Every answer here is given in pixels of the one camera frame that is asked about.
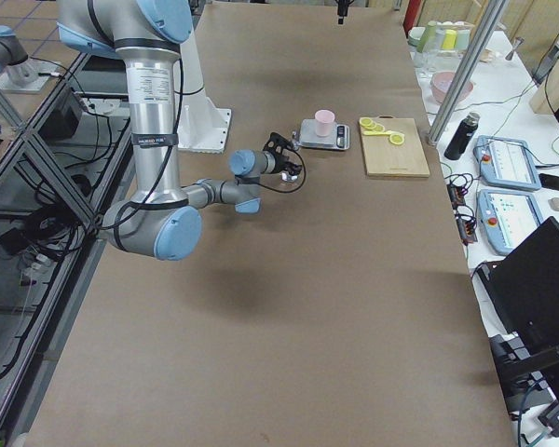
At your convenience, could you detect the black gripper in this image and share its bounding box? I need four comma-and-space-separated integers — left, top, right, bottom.
272, 153, 301, 176

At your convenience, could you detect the pink plastic cup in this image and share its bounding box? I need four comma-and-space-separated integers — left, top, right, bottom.
314, 109, 335, 137

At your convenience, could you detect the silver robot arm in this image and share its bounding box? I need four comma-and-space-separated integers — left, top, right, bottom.
58, 1, 306, 261

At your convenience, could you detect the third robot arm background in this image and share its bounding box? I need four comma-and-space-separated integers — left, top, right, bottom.
0, 25, 39, 88

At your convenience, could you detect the silver kitchen scale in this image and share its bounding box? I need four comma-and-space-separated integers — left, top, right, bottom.
299, 119, 350, 151

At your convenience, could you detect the green cup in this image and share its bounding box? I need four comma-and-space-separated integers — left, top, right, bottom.
416, 20, 439, 53

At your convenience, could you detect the yellow cup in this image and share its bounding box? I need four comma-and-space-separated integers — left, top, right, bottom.
441, 29, 457, 51

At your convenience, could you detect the red cylinder container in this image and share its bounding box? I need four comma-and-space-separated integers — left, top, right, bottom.
402, 0, 423, 34

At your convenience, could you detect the yellow plastic knife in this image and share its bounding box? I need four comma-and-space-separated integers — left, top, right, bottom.
362, 130, 394, 136

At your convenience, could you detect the bamboo cutting board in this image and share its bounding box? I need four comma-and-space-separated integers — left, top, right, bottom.
359, 116, 429, 178

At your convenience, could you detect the lemon slice near knife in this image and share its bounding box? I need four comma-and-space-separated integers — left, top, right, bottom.
389, 133, 405, 145

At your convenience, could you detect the pink bowl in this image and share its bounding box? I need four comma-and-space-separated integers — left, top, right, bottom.
429, 71, 474, 104

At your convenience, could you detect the black water bottle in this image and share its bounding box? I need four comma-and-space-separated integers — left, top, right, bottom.
443, 112, 480, 160

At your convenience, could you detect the black usb hub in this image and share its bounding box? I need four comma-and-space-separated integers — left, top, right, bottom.
446, 183, 477, 246

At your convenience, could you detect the far blue teach pendant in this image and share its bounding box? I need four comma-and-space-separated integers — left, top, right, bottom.
473, 135, 541, 191

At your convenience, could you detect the blue teach pendant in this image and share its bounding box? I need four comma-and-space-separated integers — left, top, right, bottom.
477, 188, 544, 256
473, 135, 541, 191

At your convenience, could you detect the near blue teach pendant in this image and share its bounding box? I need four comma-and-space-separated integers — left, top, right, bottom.
477, 188, 544, 256

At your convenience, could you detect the black smartphone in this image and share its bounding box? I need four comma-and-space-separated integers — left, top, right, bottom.
539, 173, 559, 191

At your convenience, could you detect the black monitor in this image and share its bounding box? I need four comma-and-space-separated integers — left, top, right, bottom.
481, 217, 559, 401

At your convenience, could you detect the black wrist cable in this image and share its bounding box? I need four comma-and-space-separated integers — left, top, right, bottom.
255, 148, 307, 193

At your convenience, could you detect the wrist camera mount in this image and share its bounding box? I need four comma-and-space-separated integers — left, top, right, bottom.
264, 132, 294, 155

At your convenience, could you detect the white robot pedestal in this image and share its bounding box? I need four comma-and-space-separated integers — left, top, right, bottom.
173, 30, 232, 154

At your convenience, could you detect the aluminium frame post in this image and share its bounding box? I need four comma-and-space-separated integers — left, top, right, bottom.
427, 0, 509, 146

